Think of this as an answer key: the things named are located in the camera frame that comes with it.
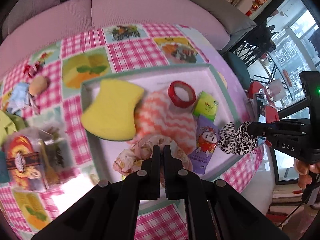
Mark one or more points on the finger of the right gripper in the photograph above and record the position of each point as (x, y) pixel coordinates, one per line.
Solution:
(259, 130)

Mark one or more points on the grey pink sofa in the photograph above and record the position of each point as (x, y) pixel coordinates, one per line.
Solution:
(217, 20)

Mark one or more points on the floral pink scrunchie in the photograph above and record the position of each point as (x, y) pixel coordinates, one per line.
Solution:
(130, 160)

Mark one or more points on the checkered fruit tablecloth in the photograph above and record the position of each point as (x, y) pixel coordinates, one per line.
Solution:
(96, 54)

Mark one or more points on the black white leopard scrunchie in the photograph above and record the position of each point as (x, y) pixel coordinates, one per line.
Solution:
(236, 141)

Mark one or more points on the clear glass jar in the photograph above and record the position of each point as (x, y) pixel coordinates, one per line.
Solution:
(275, 92)

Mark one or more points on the teal chair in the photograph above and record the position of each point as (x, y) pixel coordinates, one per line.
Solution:
(239, 69)

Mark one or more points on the blue face mask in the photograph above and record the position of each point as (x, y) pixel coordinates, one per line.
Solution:
(21, 98)

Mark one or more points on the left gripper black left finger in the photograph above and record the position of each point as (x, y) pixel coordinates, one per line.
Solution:
(143, 184)

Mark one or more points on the yellow green sponge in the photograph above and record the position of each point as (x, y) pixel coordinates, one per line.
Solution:
(111, 114)

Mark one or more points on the purple cartoon snack packet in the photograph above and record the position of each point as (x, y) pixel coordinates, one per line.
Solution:
(207, 139)

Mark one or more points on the white tray teal rim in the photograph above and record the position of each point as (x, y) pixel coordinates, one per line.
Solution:
(218, 81)

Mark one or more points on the lime green cloth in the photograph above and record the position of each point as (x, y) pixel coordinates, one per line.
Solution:
(9, 124)

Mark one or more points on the mauve cushion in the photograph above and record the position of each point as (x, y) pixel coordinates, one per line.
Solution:
(23, 11)

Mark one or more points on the person's right hand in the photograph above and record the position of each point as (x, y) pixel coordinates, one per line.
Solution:
(303, 170)

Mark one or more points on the green tissue pack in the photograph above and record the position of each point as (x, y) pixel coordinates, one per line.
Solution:
(206, 106)

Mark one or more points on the red tape roll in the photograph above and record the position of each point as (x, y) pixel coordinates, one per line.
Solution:
(181, 94)

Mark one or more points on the clear box orange label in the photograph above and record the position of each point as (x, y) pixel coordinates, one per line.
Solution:
(34, 158)

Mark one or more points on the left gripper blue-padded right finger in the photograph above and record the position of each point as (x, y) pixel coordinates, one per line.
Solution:
(184, 184)

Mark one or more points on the red stool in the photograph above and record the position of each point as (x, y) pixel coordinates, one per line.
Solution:
(263, 109)

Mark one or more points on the black metal rack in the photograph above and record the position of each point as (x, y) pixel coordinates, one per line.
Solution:
(256, 43)

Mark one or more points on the pink white striped cloth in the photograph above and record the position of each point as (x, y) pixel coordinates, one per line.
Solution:
(157, 115)

